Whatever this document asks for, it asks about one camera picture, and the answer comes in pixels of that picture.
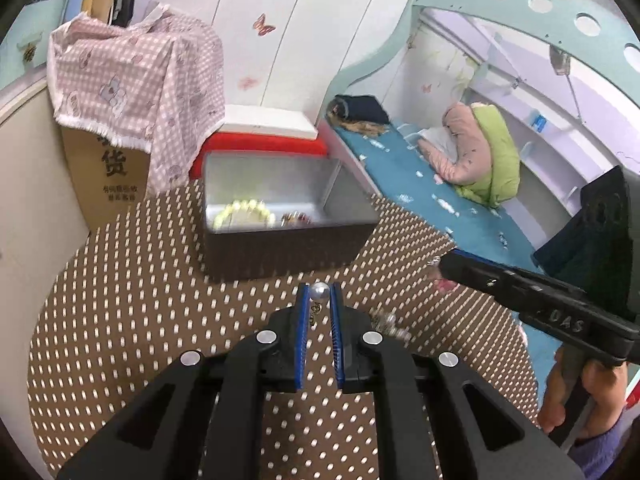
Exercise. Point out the person's right hand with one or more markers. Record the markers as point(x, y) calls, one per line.
point(607, 395)

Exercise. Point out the grey clip fan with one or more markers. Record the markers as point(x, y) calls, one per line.
point(559, 60)

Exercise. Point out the person's right forearm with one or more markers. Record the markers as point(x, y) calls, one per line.
point(595, 455)

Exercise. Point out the silver bead pendant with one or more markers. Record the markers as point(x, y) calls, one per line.
point(320, 291)

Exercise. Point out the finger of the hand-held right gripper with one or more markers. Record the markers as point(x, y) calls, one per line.
point(480, 275)

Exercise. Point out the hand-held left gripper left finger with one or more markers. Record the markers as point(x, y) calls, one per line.
point(303, 340)

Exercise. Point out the dark folded clothes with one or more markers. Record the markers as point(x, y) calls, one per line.
point(365, 107)

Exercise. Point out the pink checked cloth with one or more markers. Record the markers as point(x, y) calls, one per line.
point(140, 85)

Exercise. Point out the blue bed sheet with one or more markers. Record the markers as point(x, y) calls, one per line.
point(425, 195)

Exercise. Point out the teal bunk bed frame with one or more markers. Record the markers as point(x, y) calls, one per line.
point(370, 55)

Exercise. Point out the cardboard box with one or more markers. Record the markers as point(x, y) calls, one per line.
point(100, 185)

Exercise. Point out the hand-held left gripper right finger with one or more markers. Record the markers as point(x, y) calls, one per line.
point(338, 340)

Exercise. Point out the white wardrobe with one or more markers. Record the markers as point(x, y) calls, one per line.
point(300, 35)

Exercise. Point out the teal drawer unit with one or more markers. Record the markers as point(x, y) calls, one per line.
point(35, 30)

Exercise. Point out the red stool white top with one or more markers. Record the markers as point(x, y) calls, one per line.
point(240, 141)

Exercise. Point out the pinecone ornament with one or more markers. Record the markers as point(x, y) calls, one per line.
point(29, 53)

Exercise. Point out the green blanket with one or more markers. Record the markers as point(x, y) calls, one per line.
point(500, 160)

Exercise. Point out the faint pink butterfly sticker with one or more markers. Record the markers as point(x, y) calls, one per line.
point(247, 82)

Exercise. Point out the pink quilt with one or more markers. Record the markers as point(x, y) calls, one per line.
point(470, 145)

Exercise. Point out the purple bed wall shelf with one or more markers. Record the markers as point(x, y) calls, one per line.
point(575, 110)

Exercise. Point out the white board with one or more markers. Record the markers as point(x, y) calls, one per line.
point(270, 120)

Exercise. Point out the white pillow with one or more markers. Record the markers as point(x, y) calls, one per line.
point(440, 137)

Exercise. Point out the small blue box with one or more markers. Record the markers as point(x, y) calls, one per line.
point(538, 122)

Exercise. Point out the cream cabinet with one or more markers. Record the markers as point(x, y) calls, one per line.
point(35, 160)

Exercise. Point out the brown butterfly sticker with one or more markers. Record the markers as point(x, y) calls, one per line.
point(263, 24)

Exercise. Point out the brown polka dot tablecloth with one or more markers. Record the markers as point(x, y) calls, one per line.
point(150, 310)

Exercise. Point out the khaki folded clothes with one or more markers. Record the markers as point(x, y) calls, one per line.
point(360, 128)

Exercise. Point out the grey metal tin box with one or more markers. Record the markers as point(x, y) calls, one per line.
point(280, 255)

